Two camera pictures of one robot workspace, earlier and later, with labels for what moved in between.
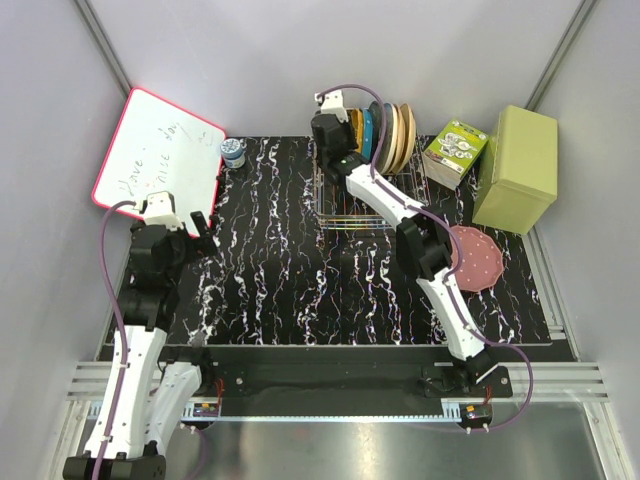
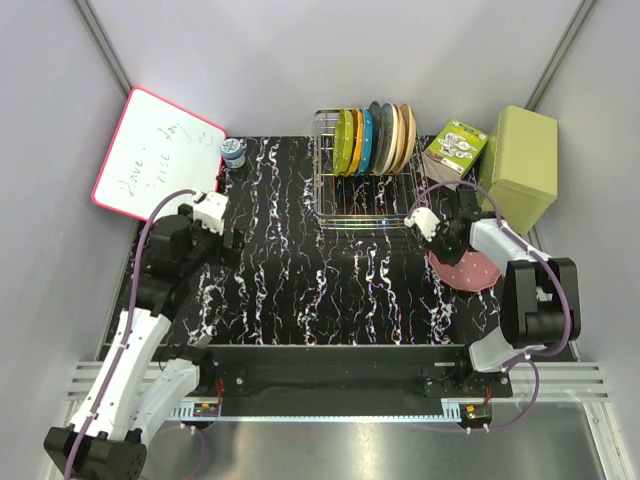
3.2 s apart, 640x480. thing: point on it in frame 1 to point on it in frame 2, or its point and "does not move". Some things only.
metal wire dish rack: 338,207 does not move
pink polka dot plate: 482,260 does not move
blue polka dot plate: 368,134 does not move
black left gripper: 198,238 to 220,242
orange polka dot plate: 358,118 does not move
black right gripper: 346,127 to 448,259
